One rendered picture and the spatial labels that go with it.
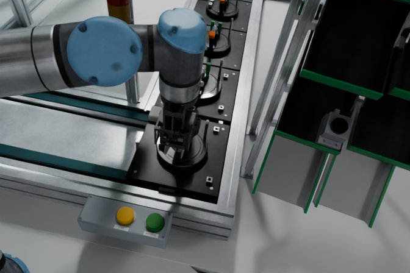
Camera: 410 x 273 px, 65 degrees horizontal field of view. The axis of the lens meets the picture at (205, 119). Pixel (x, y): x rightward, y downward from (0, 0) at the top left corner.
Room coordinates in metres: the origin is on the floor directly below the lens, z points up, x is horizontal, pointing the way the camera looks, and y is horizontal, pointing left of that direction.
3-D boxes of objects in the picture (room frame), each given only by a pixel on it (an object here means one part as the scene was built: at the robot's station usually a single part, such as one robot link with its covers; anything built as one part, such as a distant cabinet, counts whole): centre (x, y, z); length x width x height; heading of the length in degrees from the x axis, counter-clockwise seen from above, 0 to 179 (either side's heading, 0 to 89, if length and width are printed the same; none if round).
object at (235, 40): (1.01, 0.02, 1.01); 0.24 x 0.24 x 0.13; 86
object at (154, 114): (0.62, 0.14, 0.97); 0.05 x 0.05 x 0.04; 86
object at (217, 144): (0.51, 0.05, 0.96); 0.24 x 0.24 x 0.02; 86
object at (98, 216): (0.30, 0.15, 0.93); 0.21 x 0.07 x 0.06; 86
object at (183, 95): (0.43, 0.05, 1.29); 0.08 x 0.08 x 0.05
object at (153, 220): (0.30, 0.08, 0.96); 0.04 x 0.04 x 0.02
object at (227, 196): (0.99, 0.02, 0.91); 1.24 x 0.33 x 0.10; 176
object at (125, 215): (0.30, 0.15, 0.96); 0.04 x 0.04 x 0.02
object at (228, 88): (0.77, 0.03, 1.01); 0.24 x 0.24 x 0.13; 86
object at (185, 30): (0.43, 0.06, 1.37); 0.09 x 0.08 x 0.11; 104
